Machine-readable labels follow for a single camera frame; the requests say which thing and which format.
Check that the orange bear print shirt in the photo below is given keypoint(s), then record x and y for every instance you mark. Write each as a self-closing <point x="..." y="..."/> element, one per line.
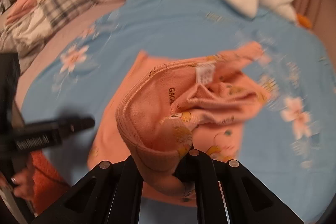
<point x="164" y="108"/>

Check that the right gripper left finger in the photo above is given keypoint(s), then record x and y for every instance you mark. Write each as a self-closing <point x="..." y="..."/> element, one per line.
<point x="109" y="193"/>

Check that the pink small pillow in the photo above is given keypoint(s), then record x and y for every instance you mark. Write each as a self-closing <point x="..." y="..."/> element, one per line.
<point x="20" y="8"/>

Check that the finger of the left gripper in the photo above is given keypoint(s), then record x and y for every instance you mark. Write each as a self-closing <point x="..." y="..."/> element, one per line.
<point x="73" y="125"/>

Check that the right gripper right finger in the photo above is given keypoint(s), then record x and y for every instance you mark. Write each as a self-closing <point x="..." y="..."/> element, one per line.
<point x="227" y="192"/>

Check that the grey plaid pillow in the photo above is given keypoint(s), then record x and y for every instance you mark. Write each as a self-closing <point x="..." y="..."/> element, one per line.
<point x="61" y="12"/>

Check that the person left hand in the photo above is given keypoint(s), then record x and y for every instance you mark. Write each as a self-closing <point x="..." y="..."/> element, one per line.
<point x="24" y="182"/>

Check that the blue floral bed sheet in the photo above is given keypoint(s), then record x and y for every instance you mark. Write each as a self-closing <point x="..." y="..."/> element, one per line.
<point x="289" y="145"/>

